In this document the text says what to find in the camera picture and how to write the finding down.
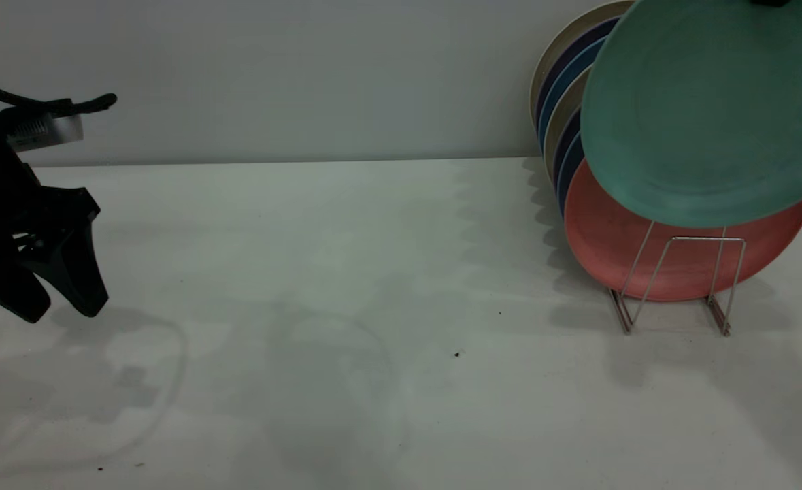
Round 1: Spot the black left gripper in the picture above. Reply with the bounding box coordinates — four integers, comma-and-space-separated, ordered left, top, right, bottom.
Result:
0, 114, 110, 324

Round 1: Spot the green round plate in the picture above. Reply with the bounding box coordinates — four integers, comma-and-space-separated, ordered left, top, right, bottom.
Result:
580, 0, 802, 229

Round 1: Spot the teal blue plate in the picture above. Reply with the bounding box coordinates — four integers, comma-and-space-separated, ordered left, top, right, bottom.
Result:
539, 37, 607, 154

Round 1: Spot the dark purple plate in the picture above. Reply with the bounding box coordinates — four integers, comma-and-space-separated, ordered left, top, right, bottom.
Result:
552, 109, 583, 195
535, 17, 620, 130

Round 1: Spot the beige plate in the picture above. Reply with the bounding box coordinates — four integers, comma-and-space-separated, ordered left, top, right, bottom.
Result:
529, 0, 636, 130
544, 68, 592, 181

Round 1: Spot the navy blue plate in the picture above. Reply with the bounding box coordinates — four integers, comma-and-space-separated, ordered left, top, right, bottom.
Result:
557, 133, 586, 215

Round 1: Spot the pink round plate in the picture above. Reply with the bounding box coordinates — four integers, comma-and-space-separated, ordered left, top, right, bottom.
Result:
564, 160, 802, 303

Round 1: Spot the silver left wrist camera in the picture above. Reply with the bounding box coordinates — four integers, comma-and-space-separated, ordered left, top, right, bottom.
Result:
7, 112, 85, 152

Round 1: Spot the black braided cable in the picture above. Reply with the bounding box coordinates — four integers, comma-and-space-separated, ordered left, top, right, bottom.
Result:
0, 14, 118, 116

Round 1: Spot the metal wire plate rack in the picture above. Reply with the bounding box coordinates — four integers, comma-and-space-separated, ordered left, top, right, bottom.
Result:
608, 221, 747, 338

